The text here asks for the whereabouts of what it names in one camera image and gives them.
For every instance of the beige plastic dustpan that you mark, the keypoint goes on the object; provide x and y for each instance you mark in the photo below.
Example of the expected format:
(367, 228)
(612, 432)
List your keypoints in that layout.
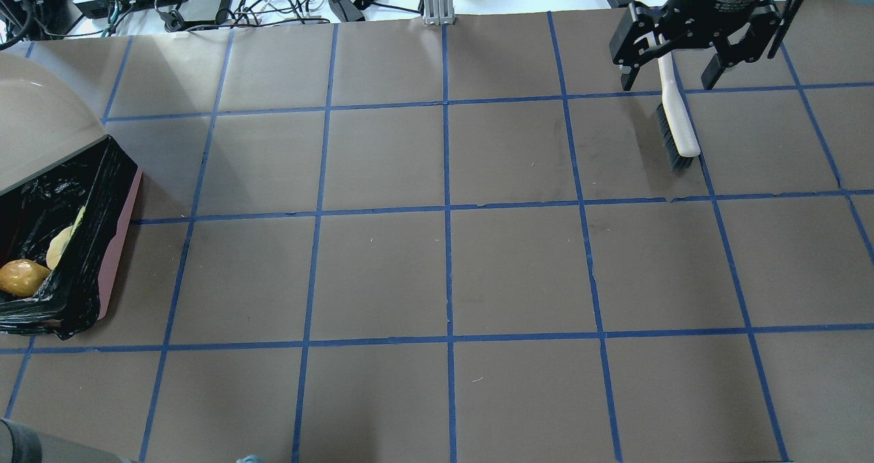
(43, 121)

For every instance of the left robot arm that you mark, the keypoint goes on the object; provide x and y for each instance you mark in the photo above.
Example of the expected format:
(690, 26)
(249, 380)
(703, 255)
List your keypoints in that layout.
(20, 443)

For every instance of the brown toy potato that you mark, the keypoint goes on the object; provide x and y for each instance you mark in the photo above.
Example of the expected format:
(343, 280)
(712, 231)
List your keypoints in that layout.
(23, 277)

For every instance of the toy croissant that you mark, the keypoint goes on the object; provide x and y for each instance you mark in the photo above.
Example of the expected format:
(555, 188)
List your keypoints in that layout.
(60, 242)

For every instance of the pink bin with black bag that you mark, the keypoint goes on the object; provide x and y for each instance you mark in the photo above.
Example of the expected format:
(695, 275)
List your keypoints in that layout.
(90, 192)

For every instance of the beige hand brush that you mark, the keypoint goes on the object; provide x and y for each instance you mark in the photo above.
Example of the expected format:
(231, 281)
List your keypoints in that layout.
(680, 140)

